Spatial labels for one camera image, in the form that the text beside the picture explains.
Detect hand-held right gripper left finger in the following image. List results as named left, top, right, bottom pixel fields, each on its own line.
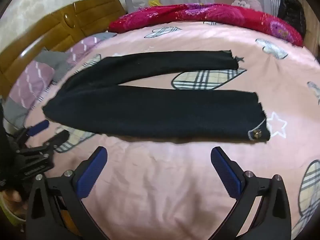
left=26, top=146, right=112, bottom=240

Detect red floral blanket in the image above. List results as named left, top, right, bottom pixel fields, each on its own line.
left=108, top=3, right=304, bottom=47

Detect black pants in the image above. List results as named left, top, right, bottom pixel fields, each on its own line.
left=42, top=50, right=271, bottom=144

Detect black jacket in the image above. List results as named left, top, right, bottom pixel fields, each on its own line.
left=277, top=0, right=307, bottom=47

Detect pink printed bedsheet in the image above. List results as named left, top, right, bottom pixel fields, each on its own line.
left=5, top=24, right=320, bottom=240

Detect purple and grey pillow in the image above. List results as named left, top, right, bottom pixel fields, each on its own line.
left=52, top=32, right=118, bottom=80
left=5, top=49, right=57, bottom=130

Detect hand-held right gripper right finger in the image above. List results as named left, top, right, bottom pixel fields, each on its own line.
left=210, top=147, right=292, bottom=240

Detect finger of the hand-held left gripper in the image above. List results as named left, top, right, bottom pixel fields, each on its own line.
left=42, top=130, right=70, bottom=153
left=15, top=119, right=50, bottom=143

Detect person's left hand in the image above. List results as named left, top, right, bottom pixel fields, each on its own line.
left=0, top=188, right=28, bottom=222

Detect wooden headboard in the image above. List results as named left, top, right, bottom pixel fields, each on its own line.
left=0, top=0, right=127, bottom=100

